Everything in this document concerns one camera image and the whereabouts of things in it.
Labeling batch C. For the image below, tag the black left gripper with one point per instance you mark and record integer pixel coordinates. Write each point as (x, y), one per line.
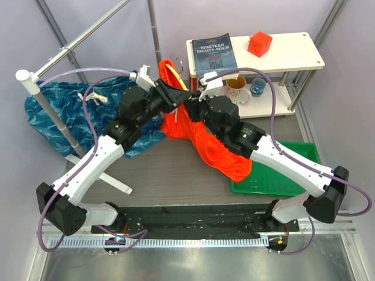
(170, 96)

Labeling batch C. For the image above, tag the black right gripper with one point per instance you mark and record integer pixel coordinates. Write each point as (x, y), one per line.
(193, 106)

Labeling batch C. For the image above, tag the yellow hanger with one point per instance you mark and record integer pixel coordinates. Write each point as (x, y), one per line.
(173, 76)

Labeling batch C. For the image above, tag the orange shorts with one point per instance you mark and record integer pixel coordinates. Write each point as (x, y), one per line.
(177, 125)

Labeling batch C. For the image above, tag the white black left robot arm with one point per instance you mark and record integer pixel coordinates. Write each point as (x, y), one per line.
(61, 203)

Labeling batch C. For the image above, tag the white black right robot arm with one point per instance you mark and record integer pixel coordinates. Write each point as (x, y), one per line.
(324, 190)

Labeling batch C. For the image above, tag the blue patterned shorts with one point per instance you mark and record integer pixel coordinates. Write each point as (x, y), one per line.
(65, 99)

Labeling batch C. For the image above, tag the white patterned mug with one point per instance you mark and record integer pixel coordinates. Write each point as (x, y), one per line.
(236, 90)

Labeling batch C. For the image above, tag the blue glass cup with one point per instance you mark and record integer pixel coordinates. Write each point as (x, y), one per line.
(257, 87)

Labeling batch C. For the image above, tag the Nineteen Eighty-Four book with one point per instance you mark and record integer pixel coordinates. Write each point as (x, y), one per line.
(213, 54)

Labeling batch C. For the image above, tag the green plastic tray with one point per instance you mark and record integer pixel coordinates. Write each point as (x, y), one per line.
(264, 180)

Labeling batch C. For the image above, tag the red cube power strip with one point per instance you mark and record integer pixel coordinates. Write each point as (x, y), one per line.
(259, 44)

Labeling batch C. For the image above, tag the white two-tier shelf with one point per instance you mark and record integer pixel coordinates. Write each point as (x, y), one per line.
(288, 52)

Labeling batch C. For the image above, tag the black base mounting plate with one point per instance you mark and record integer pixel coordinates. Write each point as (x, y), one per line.
(196, 222)

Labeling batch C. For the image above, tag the white clothes rack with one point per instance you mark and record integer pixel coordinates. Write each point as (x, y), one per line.
(32, 80)

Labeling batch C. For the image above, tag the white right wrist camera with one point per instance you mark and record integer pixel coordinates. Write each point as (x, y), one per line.
(212, 85)

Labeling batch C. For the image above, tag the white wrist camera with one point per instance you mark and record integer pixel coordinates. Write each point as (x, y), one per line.
(143, 79)
(212, 85)

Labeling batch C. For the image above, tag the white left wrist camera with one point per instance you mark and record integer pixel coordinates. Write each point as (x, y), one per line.
(143, 79)

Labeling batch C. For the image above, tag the white slotted cable duct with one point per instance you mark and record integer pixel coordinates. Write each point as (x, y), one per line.
(112, 242)

